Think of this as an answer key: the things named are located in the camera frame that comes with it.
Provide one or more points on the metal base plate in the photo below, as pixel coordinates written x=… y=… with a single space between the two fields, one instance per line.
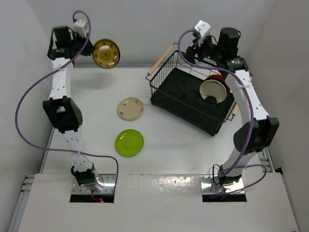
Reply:
x=104 y=185
x=210 y=185

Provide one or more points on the beige floral plate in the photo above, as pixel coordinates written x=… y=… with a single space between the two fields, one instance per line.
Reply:
x=130 y=108

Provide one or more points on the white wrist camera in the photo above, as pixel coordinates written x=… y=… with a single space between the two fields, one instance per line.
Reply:
x=81 y=27
x=203 y=29

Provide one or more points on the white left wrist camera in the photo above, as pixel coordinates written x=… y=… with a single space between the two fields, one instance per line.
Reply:
x=81 y=27

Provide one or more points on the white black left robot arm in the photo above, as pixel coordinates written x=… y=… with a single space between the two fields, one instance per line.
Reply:
x=63 y=113

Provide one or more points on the black wire dish rack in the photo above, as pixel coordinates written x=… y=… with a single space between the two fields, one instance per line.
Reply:
x=175 y=88

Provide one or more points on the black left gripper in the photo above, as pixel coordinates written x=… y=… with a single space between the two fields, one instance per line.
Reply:
x=89 y=48

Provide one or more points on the orange plate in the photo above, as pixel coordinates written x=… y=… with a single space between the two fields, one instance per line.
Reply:
x=219 y=78

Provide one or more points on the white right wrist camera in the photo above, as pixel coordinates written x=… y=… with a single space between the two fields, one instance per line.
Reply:
x=203 y=29

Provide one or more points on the left wooden rack handle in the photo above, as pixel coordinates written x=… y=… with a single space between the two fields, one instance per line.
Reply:
x=159 y=61

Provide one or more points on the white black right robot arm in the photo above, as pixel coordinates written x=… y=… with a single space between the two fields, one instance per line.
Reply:
x=258 y=127

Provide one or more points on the green plate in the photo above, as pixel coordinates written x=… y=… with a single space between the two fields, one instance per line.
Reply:
x=129 y=143

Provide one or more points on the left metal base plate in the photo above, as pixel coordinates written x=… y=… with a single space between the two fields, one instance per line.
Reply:
x=104 y=185

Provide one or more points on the brown patterned plate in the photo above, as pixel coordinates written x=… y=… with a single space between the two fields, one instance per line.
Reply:
x=106 y=54

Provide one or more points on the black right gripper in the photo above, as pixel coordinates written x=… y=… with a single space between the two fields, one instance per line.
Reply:
x=206 y=39

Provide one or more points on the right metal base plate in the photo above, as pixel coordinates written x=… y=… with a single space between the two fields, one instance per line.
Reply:
x=210 y=185

